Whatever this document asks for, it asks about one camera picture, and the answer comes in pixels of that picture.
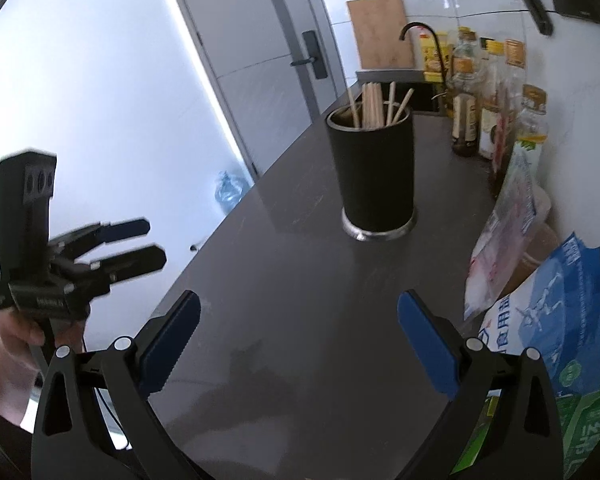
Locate yellow labelled oil jug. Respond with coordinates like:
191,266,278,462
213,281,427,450
420,30,453,83

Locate blue and white salt bag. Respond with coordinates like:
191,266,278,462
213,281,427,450
477,231,600,401

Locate clear jar brown contents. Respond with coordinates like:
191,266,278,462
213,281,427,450
500,190,561,306

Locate black cylindrical utensil holder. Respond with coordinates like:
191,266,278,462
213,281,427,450
326,105,418,241

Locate green sugar bag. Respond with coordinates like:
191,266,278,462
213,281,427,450
452,387,600,480

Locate bundle of wooden chopsticks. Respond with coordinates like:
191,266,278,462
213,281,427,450
347,80,416,130

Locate person's left hand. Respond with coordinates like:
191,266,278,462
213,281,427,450
0,310,86,373

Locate person's left forearm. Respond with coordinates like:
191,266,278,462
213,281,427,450
0,342,48,433

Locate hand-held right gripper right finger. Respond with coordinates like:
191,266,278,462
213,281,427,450
396,289,565,480

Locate wooden cutting board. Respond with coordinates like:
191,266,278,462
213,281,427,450
346,0,415,70

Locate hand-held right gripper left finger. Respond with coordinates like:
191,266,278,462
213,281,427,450
30,289,202,480

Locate black curved faucet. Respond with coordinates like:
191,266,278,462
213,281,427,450
399,22,453,106

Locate grey door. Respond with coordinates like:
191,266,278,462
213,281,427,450
162,0,348,176

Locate gold capped oil bottle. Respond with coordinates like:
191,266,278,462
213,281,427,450
512,84,551,161

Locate dark soy sauce bottle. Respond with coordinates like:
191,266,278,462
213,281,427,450
451,27,482,158

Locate green and pink printed packet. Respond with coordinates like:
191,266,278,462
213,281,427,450
480,139,546,256

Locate black door lock handle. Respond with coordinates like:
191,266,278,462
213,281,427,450
290,30,328,80

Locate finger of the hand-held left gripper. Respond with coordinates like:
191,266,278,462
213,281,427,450
47,217,151,261
55,244,167,296

